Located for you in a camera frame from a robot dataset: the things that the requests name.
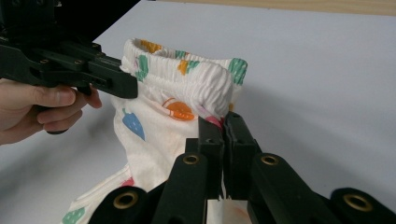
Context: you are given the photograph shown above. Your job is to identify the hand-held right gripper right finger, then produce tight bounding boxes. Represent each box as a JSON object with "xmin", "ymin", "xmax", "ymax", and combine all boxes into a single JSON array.
[{"xmin": 222, "ymin": 111, "xmax": 342, "ymax": 224}]

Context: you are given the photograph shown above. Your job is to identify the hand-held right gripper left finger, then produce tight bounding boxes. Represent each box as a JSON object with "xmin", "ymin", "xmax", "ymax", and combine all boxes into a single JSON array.
[{"xmin": 151, "ymin": 116, "xmax": 226, "ymax": 224}]

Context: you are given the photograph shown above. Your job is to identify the white fruit print pants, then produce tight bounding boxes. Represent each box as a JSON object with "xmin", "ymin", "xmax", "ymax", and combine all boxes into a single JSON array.
[{"xmin": 61, "ymin": 37, "xmax": 249, "ymax": 224}]

